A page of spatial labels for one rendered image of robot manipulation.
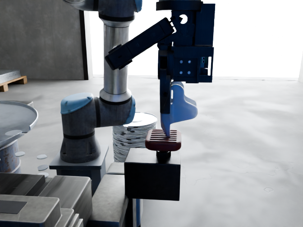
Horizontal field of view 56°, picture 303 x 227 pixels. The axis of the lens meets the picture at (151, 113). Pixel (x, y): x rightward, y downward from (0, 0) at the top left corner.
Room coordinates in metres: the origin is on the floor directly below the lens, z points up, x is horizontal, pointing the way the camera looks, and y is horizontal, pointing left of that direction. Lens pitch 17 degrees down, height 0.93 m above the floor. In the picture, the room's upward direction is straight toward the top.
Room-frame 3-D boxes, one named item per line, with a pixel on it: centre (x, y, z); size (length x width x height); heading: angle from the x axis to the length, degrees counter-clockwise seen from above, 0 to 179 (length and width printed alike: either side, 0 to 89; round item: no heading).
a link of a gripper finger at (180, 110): (0.44, -0.04, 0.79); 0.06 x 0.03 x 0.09; 85
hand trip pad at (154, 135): (0.45, -0.02, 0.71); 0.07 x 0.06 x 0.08; 175
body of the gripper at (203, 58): (0.45, -0.05, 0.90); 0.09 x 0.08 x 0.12; 85
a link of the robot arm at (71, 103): (1.00, 0.26, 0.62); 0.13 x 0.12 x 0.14; 108
